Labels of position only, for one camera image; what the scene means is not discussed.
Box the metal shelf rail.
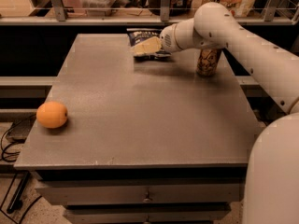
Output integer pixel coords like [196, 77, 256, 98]
[0, 0, 299, 25]

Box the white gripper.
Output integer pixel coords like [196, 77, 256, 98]
[131, 25, 178, 56]

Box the dark power brick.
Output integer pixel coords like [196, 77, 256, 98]
[6, 119, 33, 142]

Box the gold soda can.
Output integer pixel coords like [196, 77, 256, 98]
[196, 49, 221, 77]

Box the orange fruit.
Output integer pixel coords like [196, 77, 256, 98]
[36, 102, 67, 129]

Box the black cables left floor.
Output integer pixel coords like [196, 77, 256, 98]
[0, 114, 43, 224]

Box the blue chip bag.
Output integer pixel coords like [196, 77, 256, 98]
[127, 28, 171, 59]

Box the grey drawer cabinet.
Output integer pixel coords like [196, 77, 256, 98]
[16, 35, 260, 224]

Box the upper drawer knob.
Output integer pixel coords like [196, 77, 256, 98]
[143, 193, 152, 203]

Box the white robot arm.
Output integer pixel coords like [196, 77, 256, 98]
[132, 2, 299, 224]

